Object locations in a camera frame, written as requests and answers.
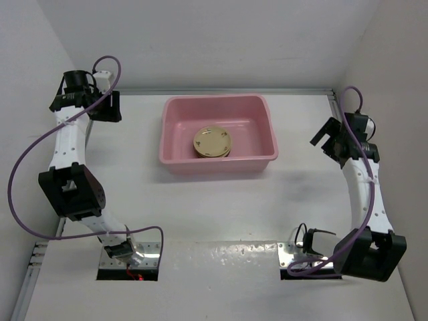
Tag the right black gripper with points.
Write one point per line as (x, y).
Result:
(331, 128)

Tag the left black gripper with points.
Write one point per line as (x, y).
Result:
(112, 113)

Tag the cream floral plate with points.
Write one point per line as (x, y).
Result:
(212, 142)

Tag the black plate front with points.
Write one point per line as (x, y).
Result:
(229, 153)

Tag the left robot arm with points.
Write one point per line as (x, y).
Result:
(70, 187)

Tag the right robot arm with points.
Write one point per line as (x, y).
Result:
(371, 250)

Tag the pink plastic bin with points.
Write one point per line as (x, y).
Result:
(246, 117)

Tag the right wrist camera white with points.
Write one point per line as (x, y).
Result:
(370, 128)

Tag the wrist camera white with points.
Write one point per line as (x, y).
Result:
(104, 80)
(370, 128)

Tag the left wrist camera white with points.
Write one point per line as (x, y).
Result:
(104, 80)

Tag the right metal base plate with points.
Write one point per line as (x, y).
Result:
(288, 253)

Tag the metal base plate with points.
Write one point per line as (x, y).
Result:
(145, 257)
(288, 253)

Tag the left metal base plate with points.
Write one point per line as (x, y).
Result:
(145, 257)

